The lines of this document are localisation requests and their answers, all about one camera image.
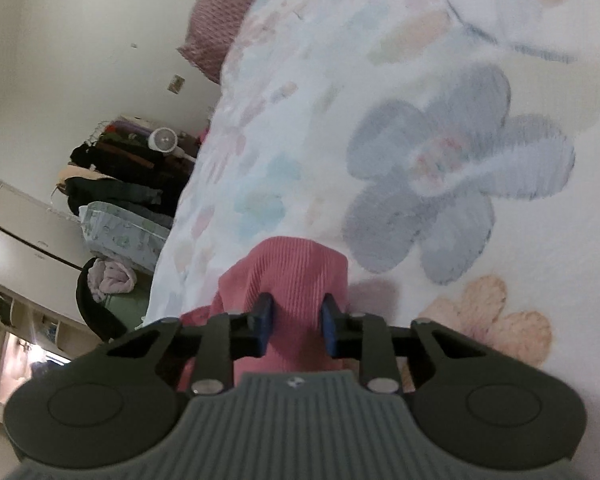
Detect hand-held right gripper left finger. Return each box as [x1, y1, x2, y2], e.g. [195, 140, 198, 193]
[105, 292, 276, 396]

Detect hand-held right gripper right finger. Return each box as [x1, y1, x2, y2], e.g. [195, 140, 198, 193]
[320, 293, 487, 395]

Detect pink ribbed garment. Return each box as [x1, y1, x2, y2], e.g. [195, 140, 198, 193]
[176, 235, 352, 395]

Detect dark hanging clothes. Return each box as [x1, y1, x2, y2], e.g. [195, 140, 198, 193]
[64, 116, 203, 222]

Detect green cushion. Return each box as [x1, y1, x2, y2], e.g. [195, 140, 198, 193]
[105, 291, 150, 332]

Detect lavender towel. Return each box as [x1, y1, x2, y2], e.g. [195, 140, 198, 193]
[87, 258, 138, 304]

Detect black laundry basket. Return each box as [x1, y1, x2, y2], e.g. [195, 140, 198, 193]
[75, 257, 132, 345]

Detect white fan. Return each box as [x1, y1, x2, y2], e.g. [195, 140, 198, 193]
[146, 127, 201, 162]

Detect floral fleece blanket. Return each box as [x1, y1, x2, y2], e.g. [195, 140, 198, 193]
[141, 0, 600, 413]

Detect white wardrobe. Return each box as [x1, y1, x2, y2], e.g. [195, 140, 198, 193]
[0, 169, 103, 346]

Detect pink quilted headboard cushion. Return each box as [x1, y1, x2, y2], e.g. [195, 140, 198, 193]
[176, 0, 293, 87]

